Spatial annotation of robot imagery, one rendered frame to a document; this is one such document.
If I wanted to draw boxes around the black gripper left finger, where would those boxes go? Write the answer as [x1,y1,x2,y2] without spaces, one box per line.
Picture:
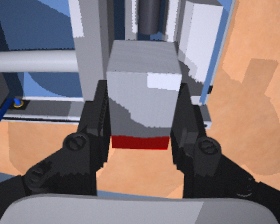
[0,80,111,220]

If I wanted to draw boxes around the grey rectangular block with red end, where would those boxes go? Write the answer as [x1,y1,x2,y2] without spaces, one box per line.
[106,40,182,150]

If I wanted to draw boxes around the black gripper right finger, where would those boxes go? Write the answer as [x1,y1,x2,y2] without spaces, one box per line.
[170,83,280,224]

